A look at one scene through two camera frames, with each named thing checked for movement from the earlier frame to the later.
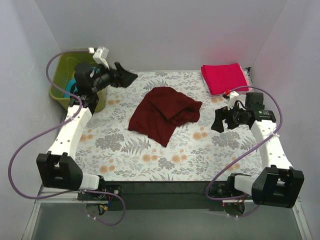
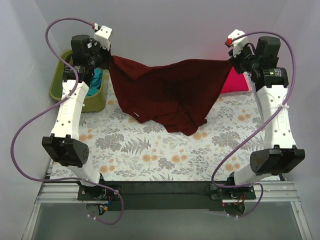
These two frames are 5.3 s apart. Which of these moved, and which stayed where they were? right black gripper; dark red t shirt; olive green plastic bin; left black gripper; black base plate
Moved: right black gripper; dark red t shirt; left black gripper
Stayed: black base plate; olive green plastic bin
